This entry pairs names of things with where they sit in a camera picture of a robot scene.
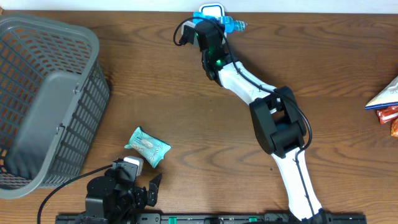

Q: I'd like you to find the teal mouthwash bottle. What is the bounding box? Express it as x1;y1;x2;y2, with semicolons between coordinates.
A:
193;12;247;34

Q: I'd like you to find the light blue wet wipes pack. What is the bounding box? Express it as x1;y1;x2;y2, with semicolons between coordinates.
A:
124;127;172;168

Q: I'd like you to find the grey plastic shopping basket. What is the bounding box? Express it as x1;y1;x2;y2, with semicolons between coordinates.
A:
1;14;110;199

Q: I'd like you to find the yellow snack bag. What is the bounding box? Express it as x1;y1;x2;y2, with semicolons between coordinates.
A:
364;77;398;110

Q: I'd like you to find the red chocolate bar wrapper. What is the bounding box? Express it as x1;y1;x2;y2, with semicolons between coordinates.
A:
376;106;398;124

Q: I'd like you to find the orange snack packet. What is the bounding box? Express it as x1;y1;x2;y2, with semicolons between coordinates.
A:
391;118;398;137

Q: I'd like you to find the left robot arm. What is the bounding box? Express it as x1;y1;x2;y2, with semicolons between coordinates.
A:
77;156;162;224

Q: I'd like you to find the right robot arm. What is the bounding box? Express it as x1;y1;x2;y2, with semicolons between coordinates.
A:
195;19;323;223

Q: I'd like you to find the white barcode scanner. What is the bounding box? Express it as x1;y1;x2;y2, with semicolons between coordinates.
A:
199;3;225;17

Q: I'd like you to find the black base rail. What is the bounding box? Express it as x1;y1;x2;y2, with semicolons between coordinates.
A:
55;212;368;224

